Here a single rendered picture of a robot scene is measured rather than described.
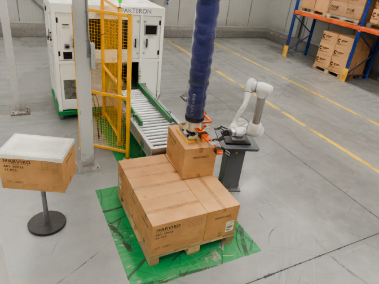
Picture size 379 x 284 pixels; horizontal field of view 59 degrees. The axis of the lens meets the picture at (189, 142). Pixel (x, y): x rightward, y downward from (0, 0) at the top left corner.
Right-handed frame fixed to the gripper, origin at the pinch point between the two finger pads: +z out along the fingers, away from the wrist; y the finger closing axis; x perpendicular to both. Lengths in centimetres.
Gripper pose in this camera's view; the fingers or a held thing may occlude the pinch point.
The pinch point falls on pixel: (214, 134)
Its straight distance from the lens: 380.6
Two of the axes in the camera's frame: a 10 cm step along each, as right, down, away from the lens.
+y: -1.0, 8.7, 4.9
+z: -9.1, 1.2, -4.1
